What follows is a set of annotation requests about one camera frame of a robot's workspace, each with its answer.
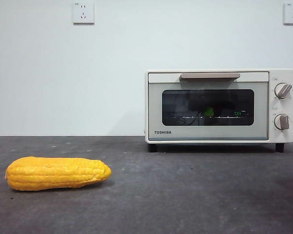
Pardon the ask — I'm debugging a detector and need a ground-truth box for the metal wire oven rack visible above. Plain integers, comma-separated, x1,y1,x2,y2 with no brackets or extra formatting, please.
165,110,251,121

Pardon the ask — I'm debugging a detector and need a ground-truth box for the oven door with glass window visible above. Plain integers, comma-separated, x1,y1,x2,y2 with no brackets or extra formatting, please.
147,72,270,141

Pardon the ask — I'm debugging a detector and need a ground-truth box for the beige round oven knob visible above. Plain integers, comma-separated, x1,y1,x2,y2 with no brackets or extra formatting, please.
273,82,293,99
273,113,291,131

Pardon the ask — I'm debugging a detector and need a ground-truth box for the white toaster oven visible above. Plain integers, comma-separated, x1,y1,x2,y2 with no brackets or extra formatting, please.
145,69,293,154

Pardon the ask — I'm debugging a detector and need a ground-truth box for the yellow toy corn cob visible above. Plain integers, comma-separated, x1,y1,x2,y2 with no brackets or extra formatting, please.
5,156,112,191

